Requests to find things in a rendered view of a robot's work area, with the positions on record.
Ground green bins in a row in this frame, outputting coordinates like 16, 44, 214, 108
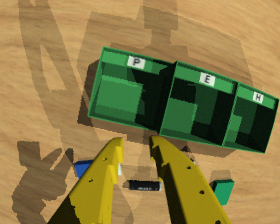
88, 46, 280, 154

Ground blue and white eraser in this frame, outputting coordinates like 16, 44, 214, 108
75, 160, 122, 179

